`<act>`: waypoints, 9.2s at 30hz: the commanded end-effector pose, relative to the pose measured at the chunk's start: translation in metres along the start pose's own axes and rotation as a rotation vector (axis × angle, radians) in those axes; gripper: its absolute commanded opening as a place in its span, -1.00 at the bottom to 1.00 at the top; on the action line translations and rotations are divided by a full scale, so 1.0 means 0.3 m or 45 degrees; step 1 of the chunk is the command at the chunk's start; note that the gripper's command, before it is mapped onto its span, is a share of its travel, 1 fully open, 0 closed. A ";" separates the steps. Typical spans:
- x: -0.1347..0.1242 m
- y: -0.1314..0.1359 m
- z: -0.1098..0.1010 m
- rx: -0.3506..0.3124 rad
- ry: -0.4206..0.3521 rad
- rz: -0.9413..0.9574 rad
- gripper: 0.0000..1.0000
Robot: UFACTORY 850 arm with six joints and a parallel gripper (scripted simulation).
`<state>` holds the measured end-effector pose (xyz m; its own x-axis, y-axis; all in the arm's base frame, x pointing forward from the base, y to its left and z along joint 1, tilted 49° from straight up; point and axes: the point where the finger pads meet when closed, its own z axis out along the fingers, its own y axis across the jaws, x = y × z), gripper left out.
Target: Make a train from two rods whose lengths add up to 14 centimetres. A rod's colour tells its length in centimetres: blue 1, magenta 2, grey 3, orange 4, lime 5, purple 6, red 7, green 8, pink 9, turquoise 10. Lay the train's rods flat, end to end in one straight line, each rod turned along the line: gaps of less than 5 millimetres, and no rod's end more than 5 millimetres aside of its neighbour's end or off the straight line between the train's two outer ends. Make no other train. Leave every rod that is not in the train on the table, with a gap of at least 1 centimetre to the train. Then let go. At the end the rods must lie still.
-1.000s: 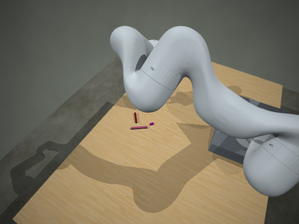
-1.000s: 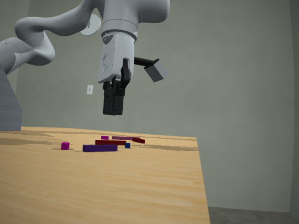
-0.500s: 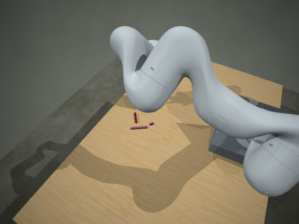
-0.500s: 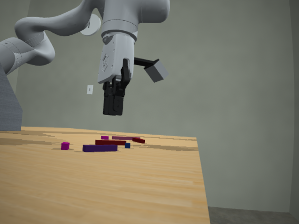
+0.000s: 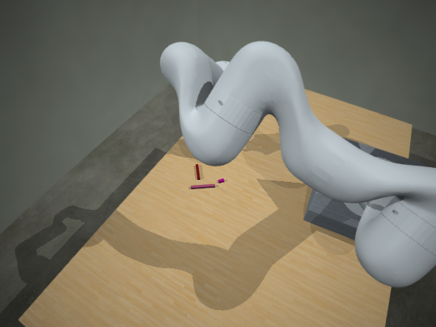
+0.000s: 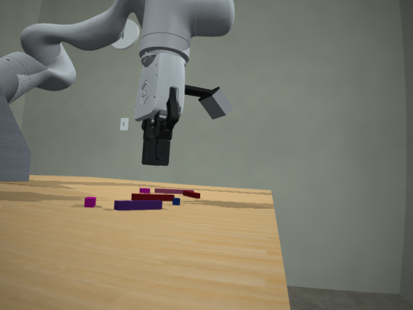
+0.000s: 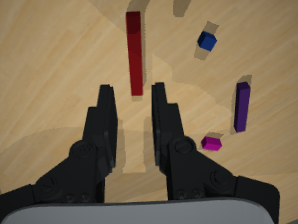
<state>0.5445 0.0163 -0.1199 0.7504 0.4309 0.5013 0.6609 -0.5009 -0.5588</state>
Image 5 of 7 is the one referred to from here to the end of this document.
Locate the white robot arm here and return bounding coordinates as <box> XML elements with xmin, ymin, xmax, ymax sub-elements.
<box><xmin>160</xmin><ymin>41</ymin><xmax>436</xmax><ymax>288</ymax></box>

